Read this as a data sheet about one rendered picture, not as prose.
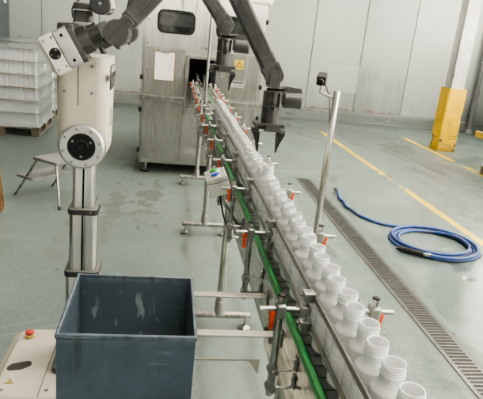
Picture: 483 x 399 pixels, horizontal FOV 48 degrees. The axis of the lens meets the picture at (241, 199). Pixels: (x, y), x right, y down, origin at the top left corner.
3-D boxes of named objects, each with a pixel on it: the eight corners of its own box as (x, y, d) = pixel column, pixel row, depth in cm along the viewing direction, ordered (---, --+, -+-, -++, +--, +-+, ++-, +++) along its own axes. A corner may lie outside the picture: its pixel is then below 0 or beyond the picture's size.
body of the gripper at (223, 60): (209, 67, 222) (211, 49, 220) (233, 70, 224) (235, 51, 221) (210, 69, 216) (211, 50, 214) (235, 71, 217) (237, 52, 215)
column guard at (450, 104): (457, 152, 969) (470, 90, 937) (435, 150, 963) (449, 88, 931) (446, 147, 1006) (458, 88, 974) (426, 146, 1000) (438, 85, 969)
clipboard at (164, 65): (174, 81, 595) (176, 51, 586) (153, 79, 592) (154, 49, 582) (174, 81, 598) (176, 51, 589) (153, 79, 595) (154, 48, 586)
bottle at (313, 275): (329, 321, 126) (340, 256, 121) (316, 331, 121) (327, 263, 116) (307, 312, 129) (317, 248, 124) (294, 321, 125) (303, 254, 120)
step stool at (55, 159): (51, 185, 540) (51, 144, 528) (97, 199, 513) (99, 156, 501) (12, 195, 501) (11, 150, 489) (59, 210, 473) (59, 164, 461)
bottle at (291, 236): (304, 282, 145) (313, 224, 140) (283, 282, 144) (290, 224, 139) (298, 272, 151) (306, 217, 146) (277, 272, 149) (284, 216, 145)
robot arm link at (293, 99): (266, 69, 181) (271, 70, 172) (300, 71, 182) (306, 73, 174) (263, 104, 184) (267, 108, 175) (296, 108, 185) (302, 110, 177)
